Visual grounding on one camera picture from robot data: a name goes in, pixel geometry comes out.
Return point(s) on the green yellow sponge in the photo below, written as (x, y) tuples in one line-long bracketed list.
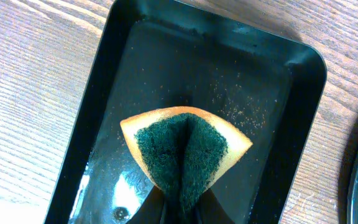
[(183, 150)]

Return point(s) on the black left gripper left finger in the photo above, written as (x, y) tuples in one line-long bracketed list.
[(152, 210)]

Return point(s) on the rectangular black tray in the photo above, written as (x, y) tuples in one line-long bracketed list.
[(157, 54)]

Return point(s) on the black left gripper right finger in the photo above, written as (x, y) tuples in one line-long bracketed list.
[(210, 210)]

